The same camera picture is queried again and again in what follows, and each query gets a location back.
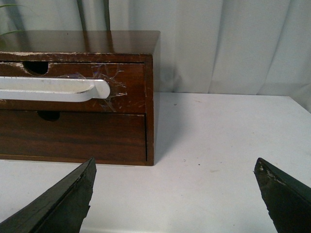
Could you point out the brown wooden drawer cabinet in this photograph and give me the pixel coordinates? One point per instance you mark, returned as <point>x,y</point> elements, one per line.
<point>25,54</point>

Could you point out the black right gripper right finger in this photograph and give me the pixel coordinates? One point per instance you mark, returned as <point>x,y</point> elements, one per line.
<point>288,200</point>

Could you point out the green plant leaves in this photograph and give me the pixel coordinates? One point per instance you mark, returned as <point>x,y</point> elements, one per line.
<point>12,18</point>

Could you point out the clear adhesive tape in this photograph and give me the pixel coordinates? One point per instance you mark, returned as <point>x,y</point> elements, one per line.
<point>114,82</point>

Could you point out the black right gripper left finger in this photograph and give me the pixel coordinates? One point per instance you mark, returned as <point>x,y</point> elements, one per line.
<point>61,209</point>

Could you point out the white curtain backdrop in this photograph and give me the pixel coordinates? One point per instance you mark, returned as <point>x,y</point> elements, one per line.
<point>258,47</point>

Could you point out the white drawer handle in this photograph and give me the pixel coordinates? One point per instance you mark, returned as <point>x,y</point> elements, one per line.
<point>52,89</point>

